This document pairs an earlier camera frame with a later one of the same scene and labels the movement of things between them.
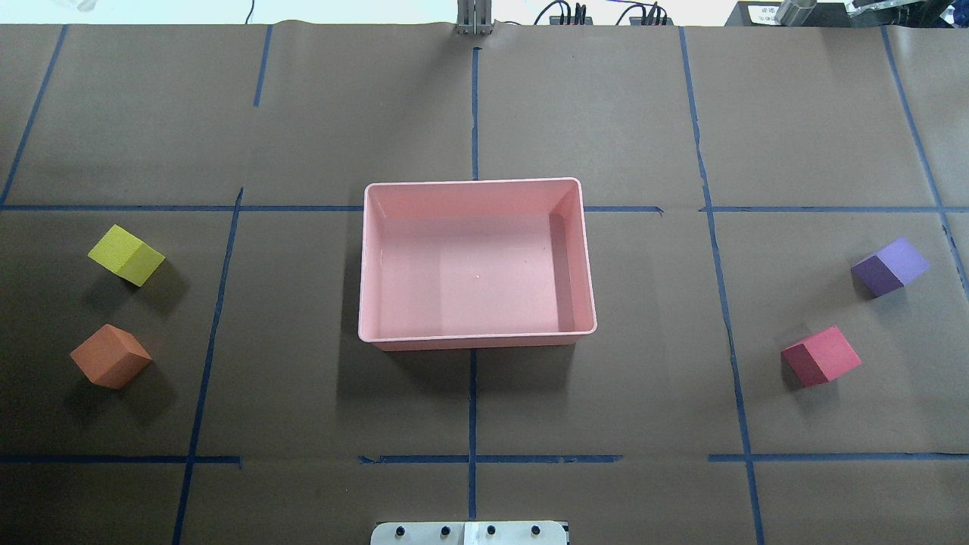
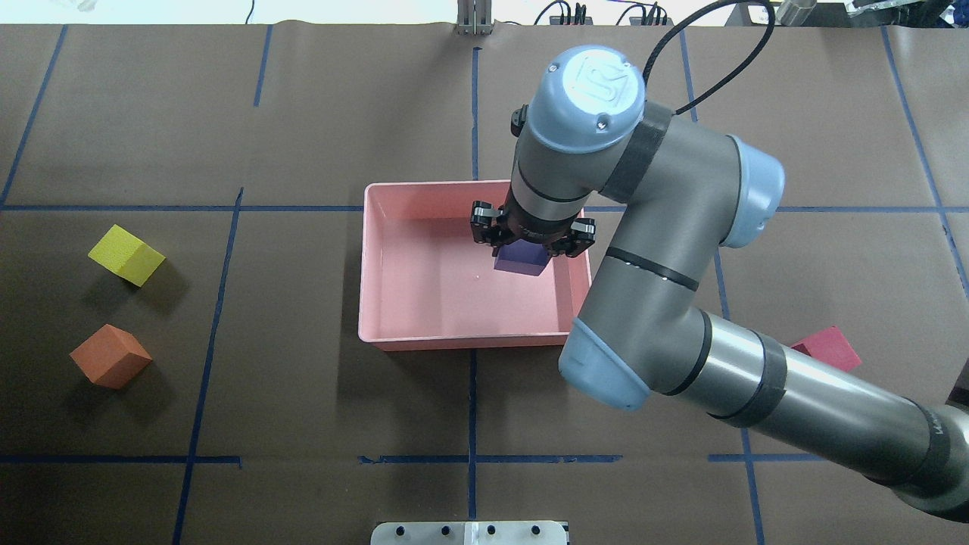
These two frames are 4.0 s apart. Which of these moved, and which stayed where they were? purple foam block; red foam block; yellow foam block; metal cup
Moved: purple foam block
Stayed: red foam block; metal cup; yellow foam block
